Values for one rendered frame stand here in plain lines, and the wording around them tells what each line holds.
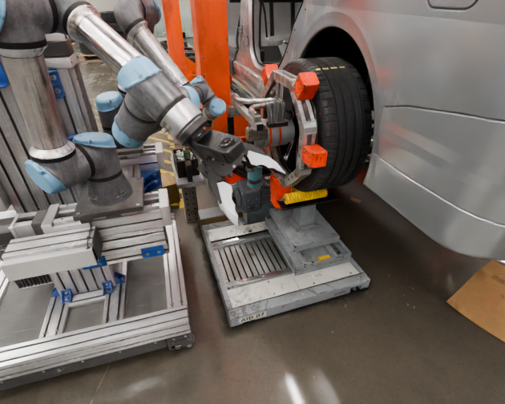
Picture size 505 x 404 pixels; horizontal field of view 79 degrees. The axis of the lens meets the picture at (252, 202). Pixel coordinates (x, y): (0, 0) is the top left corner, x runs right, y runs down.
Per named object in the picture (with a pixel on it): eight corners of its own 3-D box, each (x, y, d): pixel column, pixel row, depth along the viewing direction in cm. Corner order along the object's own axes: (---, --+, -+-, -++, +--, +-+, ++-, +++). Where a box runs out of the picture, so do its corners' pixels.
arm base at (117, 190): (85, 209, 104) (76, 183, 99) (91, 187, 116) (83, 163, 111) (131, 202, 108) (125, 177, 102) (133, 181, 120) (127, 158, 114)
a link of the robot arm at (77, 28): (67, 12, 85) (195, 127, 82) (26, 14, 77) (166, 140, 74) (68, -34, 77) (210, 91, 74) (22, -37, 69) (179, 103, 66)
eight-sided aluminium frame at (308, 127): (308, 202, 151) (322, 87, 121) (296, 204, 149) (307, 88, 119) (268, 156, 194) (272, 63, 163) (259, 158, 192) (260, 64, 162)
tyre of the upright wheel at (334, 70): (298, 143, 209) (349, 210, 164) (265, 148, 203) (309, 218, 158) (317, 38, 163) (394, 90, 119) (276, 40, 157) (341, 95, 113)
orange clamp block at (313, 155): (316, 157, 138) (325, 166, 131) (300, 159, 136) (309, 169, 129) (317, 143, 134) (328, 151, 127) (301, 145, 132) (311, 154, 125)
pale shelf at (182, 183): (204, 184, 195) (204, 180, 194) (177, 189, 191) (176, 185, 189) (193, 156, 229) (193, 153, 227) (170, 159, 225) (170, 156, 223)
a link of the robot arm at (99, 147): (129, 167, 108) (119, 131, 101) (96, 184, 99) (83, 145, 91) (107, 159, 113) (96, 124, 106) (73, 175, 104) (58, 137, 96)
